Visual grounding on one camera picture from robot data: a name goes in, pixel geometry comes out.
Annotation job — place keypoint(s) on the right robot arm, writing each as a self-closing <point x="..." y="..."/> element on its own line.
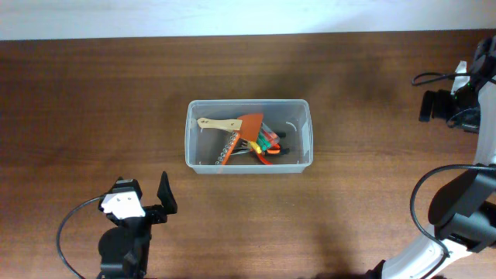
<point x="461" y="219"/>

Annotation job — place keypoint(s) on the orange scraper wooden handle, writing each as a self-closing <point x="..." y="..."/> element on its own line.
<point x="248" y="126"/>

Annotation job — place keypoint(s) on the orange socket bit holder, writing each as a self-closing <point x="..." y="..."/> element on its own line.
<point x="228" y="148"/>

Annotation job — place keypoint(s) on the clear plastic container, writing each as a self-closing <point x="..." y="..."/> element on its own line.
<point x="289" y="118"/>

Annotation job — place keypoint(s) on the clear screwdriver set case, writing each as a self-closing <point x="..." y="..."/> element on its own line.
<point x="266" y="139"/>

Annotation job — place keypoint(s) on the small red-handled pliers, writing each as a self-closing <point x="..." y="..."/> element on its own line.
<point x="271" y="152"/>

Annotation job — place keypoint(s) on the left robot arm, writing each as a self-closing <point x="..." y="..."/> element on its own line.
<point x="124" y="249"/>

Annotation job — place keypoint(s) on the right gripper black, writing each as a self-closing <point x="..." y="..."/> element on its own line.
<point x="439" y="110"/>

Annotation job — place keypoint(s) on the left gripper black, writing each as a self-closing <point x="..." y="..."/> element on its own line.
<point x="160" y="214"/>

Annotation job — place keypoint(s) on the orange-black long nose pliers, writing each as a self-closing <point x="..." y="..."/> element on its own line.
<point x="244" y="149"/>

